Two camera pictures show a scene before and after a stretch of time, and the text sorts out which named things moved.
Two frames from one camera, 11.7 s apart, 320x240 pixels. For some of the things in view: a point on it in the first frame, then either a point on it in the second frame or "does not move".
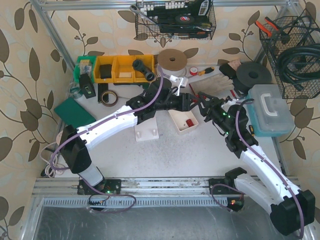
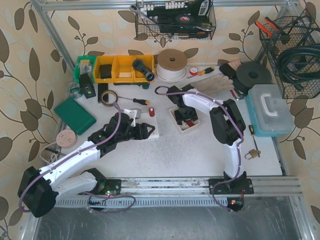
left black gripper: x=186 y=102 → x=139 y=131
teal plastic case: x=269 y=113 does not move
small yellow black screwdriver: x=252 y=130 does not move
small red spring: x=189 y=123 does not move
